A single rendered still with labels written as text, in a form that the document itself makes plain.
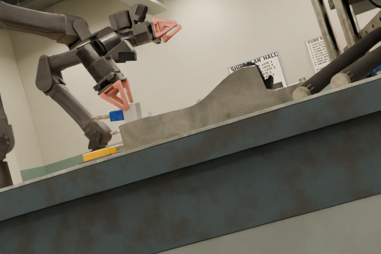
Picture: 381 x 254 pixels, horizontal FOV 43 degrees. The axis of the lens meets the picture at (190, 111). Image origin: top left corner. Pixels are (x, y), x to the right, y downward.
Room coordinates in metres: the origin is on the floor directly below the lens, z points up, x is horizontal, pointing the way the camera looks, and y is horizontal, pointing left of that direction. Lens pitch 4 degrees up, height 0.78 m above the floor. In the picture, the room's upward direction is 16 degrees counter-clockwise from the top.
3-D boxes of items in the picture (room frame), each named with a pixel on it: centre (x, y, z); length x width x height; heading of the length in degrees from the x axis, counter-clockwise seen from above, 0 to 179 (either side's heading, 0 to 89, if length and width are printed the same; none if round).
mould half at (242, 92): (1.32, -0.08, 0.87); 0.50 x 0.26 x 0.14; 82
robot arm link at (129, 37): (1.64, 0.13, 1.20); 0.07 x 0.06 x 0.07; 79
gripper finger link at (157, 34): (1.59, 0.00, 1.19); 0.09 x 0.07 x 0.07; 79
